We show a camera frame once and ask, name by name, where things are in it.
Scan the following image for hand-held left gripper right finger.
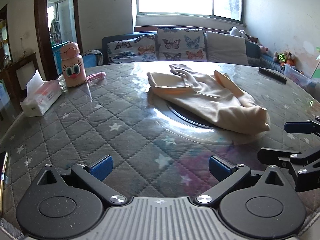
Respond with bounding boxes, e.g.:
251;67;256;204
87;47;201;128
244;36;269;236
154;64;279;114
195;156;288;205

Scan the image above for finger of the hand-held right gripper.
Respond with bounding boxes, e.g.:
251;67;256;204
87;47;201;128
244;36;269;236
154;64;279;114
257;148;320;193
284;117;320;137

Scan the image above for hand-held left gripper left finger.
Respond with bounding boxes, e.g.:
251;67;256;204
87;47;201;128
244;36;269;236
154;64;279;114
30;154;127;205

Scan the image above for cream garment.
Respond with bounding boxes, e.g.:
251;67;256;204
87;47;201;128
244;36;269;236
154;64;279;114
146;64;272;145

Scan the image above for clear plastic storage box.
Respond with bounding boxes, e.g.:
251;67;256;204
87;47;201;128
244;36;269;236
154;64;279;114
284;64;317;90

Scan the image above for black remote control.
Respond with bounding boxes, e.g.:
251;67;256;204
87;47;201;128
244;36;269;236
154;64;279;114
259;67;287;83

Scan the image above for round black cooktop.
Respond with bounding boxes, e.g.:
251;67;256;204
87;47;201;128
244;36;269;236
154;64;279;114
167;100;218;130

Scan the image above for brown plush toys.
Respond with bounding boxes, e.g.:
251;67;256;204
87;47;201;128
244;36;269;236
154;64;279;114
273;51;297;67

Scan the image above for white tissue box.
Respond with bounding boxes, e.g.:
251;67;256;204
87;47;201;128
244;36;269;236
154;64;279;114
20;69;62;117

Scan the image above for smartphone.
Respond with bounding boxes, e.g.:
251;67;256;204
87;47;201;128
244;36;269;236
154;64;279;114
0;151;10;215

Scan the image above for pink cartoon water bottle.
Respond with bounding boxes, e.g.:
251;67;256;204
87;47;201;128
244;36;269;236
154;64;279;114
60;41;87;88

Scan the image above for plain white cushion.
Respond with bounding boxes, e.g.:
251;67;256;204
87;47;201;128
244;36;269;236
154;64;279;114
205;31;249;66

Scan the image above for blue chair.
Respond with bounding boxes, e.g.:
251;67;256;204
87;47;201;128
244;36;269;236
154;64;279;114
82;51;103;68

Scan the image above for panda plush toy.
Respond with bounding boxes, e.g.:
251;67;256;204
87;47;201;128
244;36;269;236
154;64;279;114
229;27;248;40

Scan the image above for dark blue sofa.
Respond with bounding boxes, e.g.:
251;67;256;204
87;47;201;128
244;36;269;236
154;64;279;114
102;31;285;74

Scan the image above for butterfly print cushion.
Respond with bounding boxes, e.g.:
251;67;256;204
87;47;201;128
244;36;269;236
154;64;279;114
156;27;207;62
107;34;158;65

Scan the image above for dark wooden cabinet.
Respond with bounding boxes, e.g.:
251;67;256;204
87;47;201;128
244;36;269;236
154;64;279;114
0;52;46;120

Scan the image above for blue plastic shelf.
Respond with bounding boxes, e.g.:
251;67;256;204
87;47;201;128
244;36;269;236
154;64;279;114
51;41;66;55

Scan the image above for dark wooden door frame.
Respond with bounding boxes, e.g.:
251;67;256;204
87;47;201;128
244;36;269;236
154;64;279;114
34;0;83;80

